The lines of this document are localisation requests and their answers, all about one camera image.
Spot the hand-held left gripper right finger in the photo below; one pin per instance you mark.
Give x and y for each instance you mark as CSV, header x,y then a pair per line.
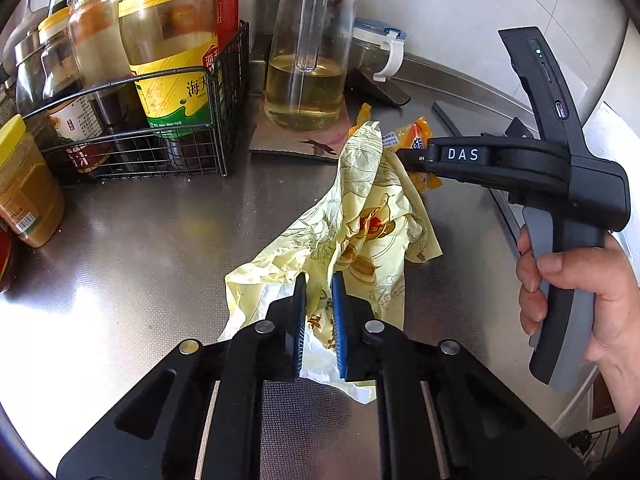
x,y
340,330

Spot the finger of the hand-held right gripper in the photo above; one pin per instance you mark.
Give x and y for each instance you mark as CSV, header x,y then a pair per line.
x,y
415,159

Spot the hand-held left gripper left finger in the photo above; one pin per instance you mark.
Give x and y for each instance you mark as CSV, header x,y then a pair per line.
x,y
299,320

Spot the orange snack packet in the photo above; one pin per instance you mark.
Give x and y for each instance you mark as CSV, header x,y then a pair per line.
x,y
410,135

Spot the yellow printed cloth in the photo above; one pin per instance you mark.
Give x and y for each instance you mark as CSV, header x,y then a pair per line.
x,y
350,220

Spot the person's right forearm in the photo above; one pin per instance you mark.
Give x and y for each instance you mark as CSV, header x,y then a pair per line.
x,y
622,390

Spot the person's right hand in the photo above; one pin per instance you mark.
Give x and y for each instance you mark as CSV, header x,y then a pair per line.
x,y
620,310

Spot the yellow thin packet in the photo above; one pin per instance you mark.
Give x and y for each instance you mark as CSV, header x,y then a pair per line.
x,y
362,112

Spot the blue lid glass jar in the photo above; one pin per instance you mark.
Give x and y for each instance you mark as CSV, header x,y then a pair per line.
x,y
370,45

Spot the glass oil dispenser bottle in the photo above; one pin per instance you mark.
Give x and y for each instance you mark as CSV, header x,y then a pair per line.
x,y
305,90

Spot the brown cardboard mat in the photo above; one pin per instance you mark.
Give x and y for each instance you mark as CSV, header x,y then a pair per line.
x,y
280,142

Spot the red label bottle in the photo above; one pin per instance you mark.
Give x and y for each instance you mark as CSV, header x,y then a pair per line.
x,y
227,15

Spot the yellow label vinegar bottle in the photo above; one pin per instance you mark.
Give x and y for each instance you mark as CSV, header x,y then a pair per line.
x,y
170,60

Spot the red sauce jar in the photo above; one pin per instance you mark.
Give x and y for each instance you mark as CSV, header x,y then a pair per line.
x,y
6,260

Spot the white label sauce jar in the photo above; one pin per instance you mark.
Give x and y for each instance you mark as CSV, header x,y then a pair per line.
x,y
75,120

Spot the yellow lid sauce jar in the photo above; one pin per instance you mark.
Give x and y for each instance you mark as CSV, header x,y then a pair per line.
x,y
25,185

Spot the clear bottle pale sauce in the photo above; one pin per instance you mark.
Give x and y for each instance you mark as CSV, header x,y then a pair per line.
x,y
97,35

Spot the yellow cap glass jar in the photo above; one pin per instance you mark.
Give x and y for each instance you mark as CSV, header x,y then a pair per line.
x,y
60,55

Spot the silver lid glass jar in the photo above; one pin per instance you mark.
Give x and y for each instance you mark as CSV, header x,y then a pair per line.
x,y
30,75

